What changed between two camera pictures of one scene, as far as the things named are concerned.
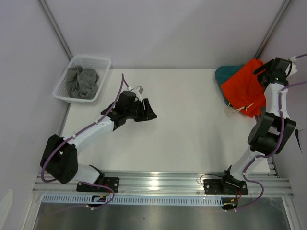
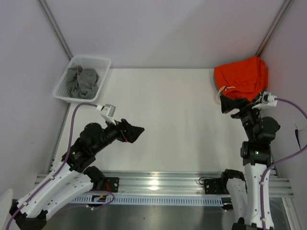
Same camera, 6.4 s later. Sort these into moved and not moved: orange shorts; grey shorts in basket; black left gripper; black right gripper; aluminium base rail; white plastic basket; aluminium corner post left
Moved: orange shorts; black left gripper; black right gripper
Not moved: aluminium base rail; grey shorts in basket; white plastic basket; aluminium corner post left
